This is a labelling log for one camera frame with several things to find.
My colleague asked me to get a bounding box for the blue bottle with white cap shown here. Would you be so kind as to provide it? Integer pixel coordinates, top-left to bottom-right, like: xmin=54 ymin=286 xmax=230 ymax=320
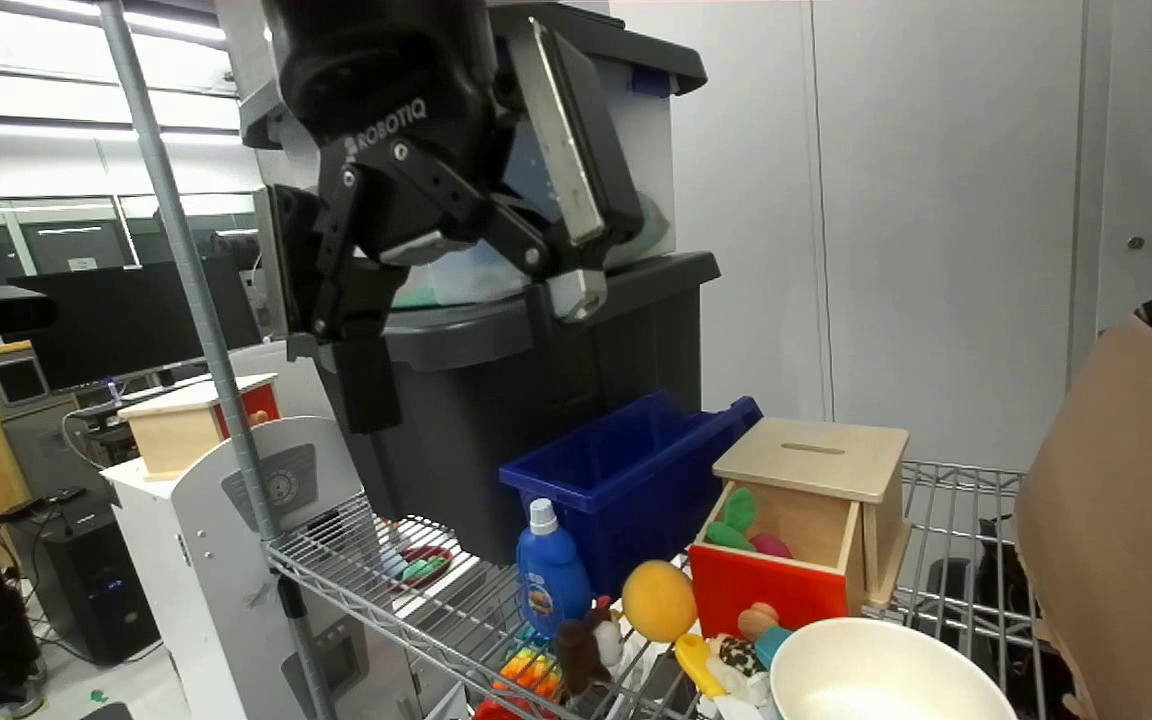
xmin=512 ymin=494 xmax=594 ymax=657

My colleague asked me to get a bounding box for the wooden box with red drawer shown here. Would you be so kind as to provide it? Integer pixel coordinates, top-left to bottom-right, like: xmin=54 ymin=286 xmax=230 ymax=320
xmin=685 ymin=410 xmax=917 ymax=645

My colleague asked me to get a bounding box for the small wooden box red side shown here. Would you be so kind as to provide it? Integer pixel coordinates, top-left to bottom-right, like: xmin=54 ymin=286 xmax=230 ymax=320
xmin=115 ymin=369 xmax=283 ymax=482

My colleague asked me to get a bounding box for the black computer tower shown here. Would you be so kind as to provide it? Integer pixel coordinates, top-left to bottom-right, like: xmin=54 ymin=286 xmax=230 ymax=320
xmin=0 ymin=482 xmax=160 ymax=668

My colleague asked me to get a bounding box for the white bowl with teal band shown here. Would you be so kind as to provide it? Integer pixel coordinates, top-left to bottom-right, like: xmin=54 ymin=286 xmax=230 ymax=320
xmin=748 ymin=612 xmax=1021 ymax=720

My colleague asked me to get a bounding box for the toy knife with yellow handle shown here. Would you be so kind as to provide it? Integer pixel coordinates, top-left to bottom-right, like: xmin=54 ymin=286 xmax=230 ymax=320
xmin=668 ymin=625 xmax=740 ymax=703

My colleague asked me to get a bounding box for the blue plastic bin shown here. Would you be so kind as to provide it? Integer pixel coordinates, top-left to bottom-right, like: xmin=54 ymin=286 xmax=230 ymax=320
xmin=494 ymin=388 xmax=763 ymax=591

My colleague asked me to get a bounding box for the black computer monitor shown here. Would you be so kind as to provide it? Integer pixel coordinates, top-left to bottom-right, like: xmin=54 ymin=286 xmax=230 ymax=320
xmin=21 ymin=253 xmax=267 ymax=396

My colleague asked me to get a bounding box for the black storage tote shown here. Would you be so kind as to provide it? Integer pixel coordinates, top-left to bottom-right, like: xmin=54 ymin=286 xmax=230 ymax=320
xmin=283 ymin=249 xmax=723 ymax=564

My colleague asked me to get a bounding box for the metal wire shelf rack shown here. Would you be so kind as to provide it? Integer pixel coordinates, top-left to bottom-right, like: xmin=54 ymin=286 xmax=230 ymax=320
xmin=92 ymin=0 xmax=1073 ymax=720

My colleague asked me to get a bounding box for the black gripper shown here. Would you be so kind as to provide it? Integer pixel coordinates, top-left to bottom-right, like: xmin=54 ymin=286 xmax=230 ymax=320
xmin=260 ymin=0 xmax=648 ymax=328

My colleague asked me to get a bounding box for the small green red toy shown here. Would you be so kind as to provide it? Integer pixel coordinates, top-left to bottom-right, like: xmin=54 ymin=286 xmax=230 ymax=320
xmin=383 ymin=534 xmax=455 ymax=591

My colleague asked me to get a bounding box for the white cabinet machine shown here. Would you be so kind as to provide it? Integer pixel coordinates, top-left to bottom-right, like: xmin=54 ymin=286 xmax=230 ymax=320
xmin=101 ymin=410 xmax=407 ymax=720

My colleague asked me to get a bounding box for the yellow toy ball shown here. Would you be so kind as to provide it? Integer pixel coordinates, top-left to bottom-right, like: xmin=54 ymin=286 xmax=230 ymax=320
xmin=615 ymin=554 xmax=698 ymax=649

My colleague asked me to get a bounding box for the brown cardboard box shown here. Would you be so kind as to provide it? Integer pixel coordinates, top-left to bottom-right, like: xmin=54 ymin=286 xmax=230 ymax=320
xmin=1009 ymin=263 xmax=1152 ymax=720

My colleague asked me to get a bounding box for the clear storage bin black lid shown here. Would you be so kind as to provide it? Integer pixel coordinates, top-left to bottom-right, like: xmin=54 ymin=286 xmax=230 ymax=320
xmin=237 ymin=0 xmax=711 ymax=320

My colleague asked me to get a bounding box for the white black-spotted plush toy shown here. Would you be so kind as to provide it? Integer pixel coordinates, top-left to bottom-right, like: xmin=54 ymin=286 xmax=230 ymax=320
xmin=711 ymin=630 xmax=774 ymax=709

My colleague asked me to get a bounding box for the rainbow coloured toy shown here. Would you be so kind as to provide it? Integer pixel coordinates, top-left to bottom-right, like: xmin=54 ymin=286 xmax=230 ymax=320
xmin=472 ymin=645 xmax=569 ymax=720

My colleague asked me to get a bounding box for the brown animal plush toy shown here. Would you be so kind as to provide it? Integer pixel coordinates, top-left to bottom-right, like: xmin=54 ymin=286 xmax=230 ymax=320
xmin=556 ymin=612 xmax=615 ymax=701

